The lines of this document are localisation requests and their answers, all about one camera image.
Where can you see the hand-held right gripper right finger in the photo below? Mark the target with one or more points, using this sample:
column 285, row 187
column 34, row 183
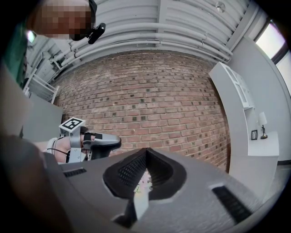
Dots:
column 193, row 200

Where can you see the round ceiling detector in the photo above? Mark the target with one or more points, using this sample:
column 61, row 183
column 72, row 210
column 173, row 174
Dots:
column 220, row 6

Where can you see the gray cabinet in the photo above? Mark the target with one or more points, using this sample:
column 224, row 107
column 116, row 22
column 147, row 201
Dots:
column 43, row 118

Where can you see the person's green shirt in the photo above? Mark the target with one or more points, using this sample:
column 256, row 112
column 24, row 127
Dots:
column 16, row 57

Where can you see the person's head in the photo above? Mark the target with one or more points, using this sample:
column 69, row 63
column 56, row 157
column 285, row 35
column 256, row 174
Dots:
column 61, row 20

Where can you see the white shelf unit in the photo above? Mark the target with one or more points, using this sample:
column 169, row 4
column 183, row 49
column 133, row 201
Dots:
column 250, row 163

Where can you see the person's left hand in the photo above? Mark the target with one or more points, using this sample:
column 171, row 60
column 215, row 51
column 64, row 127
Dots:
column 63, row 148

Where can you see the gray ceiling pipes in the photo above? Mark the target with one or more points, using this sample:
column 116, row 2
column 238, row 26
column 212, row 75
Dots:
column 136, row 38

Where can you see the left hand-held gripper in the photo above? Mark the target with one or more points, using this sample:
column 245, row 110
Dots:
column 73, row 145

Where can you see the white wristband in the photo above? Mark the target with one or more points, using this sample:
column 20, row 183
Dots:
column 51, row 144

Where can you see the small dark figurine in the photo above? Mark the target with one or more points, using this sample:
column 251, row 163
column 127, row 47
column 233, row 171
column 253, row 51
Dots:
column 262, row 118

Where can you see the pink flowers in pot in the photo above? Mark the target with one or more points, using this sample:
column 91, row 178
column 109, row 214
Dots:
column 144, row 182

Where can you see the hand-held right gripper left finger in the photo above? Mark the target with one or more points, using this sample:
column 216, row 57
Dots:
column 91, row 186

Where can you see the white metal frame rack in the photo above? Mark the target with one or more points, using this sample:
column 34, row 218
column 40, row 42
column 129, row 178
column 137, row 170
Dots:
column 42, row 85

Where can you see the small black picture frame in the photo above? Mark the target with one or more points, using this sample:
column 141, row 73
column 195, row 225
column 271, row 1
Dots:
column 254, row 134

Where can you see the black head camera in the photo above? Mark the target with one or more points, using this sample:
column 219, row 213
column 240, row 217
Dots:
column 96, row 31

